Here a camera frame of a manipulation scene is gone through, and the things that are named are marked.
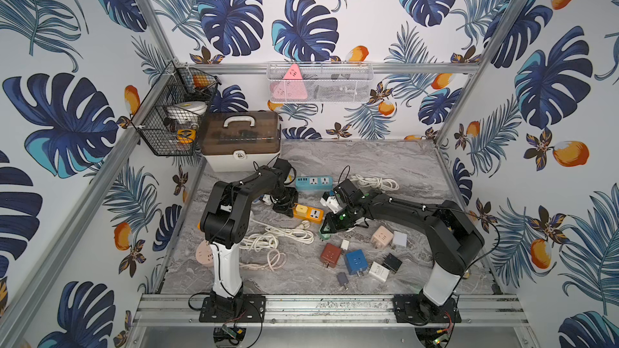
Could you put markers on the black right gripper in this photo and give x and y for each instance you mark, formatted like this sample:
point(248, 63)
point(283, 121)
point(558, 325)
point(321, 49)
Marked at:
point(331, 225)

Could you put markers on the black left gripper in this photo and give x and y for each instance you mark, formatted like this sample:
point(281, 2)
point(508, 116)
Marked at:
point(283, 200)

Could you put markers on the white USB socket strip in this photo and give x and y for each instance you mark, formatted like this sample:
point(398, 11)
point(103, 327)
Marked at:
point(266, 199)

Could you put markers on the white small USB charger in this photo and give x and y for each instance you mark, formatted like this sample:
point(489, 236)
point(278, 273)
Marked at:
point(345, 244)

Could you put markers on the teal USB socket strip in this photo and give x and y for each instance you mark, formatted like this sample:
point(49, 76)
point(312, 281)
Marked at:
point(314, 183)

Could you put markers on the orange power strip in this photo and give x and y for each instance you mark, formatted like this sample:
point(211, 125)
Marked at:
point(308, 213)

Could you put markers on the red cube socket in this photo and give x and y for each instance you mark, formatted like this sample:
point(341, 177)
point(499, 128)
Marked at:
point(330, 255)

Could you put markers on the blue cube socket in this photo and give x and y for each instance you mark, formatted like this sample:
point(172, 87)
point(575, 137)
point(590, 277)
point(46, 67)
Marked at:
point(356, 263)

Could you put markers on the white 66W charger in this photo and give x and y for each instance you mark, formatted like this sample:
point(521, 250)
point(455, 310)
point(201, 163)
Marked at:
point(399, 239)

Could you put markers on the grey small charger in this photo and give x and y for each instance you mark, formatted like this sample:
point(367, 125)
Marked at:
point(343, 280)

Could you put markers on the white plug adapter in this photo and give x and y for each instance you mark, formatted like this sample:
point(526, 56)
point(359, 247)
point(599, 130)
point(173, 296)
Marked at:
point(378, 272)

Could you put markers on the black plug adapter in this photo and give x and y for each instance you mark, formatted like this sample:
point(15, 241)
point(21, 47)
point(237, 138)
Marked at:
point(392, 263)

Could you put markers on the round pink power socket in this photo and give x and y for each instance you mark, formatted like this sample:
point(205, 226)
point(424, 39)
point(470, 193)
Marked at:
point(204, 254)

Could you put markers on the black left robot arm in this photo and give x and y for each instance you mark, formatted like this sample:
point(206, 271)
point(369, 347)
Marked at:
point(226, 218)

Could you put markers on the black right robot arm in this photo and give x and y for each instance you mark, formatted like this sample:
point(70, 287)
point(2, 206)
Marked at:
point(453, 239)

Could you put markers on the brown lid storage box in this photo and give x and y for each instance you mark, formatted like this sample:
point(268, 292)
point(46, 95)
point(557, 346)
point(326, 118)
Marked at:
point(239, 141)

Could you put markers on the pink triangle item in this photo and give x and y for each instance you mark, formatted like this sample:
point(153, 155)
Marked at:
point(291, 87)

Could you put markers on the white mesh wall shelf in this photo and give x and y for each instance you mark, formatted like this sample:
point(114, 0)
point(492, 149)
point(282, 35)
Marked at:
point(333, 82)

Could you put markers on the black wire basket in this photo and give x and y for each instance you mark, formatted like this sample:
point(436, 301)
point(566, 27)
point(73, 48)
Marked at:
point(174, 110)

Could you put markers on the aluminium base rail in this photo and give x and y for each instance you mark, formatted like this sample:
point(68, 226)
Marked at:
point(334, 310)

